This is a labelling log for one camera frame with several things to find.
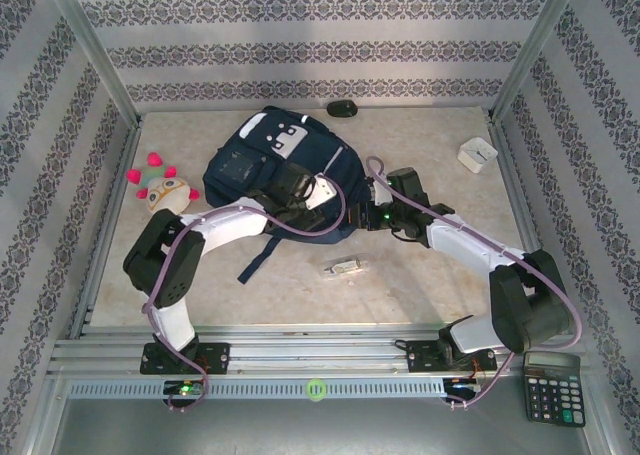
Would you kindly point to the navy blue backpack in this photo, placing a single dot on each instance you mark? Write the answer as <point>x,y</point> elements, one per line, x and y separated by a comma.
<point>300,145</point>

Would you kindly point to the clear plastic stationery packet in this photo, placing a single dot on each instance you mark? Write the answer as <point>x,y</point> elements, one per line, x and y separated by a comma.
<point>345,265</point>

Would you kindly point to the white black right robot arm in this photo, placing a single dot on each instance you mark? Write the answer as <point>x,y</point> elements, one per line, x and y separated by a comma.
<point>465,240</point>

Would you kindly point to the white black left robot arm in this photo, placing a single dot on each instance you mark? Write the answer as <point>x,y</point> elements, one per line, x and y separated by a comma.
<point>225,225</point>

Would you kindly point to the white square desk clock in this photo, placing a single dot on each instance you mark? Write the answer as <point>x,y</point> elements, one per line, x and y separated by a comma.
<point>477,154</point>

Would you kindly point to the black oval object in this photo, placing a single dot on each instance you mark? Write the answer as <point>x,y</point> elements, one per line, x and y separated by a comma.
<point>342,109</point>

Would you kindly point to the white pink plush toy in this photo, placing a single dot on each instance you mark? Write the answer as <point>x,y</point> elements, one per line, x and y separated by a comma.
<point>165,200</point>

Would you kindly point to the black desk calculator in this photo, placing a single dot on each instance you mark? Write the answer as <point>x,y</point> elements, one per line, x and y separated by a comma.
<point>552,395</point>

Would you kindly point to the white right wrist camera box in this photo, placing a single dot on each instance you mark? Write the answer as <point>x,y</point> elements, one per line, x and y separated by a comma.
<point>375,190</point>

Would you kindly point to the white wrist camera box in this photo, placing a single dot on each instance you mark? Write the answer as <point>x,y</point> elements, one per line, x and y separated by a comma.
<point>322,192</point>
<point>375,190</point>

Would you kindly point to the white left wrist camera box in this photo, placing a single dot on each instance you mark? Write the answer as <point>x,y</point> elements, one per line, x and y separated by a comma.
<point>322,192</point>

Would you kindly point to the aluminium side rail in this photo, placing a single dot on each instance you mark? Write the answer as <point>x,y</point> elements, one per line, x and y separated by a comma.
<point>522,200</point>
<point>120,165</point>

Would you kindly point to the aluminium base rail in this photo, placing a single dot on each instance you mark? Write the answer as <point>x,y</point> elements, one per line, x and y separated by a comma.
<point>320,360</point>

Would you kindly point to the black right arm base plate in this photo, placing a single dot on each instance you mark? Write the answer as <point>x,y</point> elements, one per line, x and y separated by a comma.
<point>422,357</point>

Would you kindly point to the aluminium frame post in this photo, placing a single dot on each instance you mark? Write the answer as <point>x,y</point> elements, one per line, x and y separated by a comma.
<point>531,50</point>
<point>96,50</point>

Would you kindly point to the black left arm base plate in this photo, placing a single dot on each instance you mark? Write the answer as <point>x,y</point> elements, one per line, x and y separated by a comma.
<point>215,357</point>

